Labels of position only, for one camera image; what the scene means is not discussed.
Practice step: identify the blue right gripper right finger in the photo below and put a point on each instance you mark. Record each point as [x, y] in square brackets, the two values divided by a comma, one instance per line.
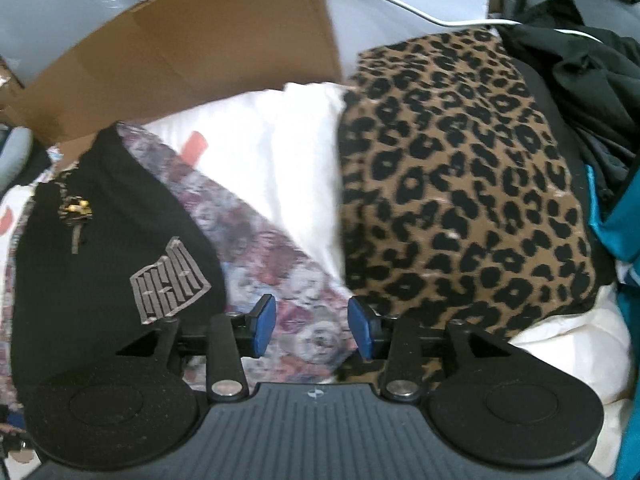
[366, 328]

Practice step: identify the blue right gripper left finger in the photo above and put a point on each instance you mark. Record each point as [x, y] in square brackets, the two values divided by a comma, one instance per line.
[261, 321]

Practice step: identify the black bear-pattern shorts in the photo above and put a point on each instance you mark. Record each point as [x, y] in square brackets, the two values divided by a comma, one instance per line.
[132, 235]

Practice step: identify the cream bear print duvet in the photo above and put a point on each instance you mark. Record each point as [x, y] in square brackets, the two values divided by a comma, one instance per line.
[276, 150]

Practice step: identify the leopard print garment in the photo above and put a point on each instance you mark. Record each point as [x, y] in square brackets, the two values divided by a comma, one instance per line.
[457, 197]

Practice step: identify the black cloth under pillow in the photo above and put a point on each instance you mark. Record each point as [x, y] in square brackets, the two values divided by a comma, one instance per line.
[25, 172]

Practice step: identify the teal printed garment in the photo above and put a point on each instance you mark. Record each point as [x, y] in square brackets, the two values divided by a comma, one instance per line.
[618, 232]

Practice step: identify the brown cardboard box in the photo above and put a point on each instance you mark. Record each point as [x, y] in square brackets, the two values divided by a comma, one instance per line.
[163, 56]

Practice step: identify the light blue neck pillow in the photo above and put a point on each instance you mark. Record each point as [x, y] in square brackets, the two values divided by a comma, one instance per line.
[16, 145]

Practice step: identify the black jacket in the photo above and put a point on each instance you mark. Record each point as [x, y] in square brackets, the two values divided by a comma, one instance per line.
[593, 77]

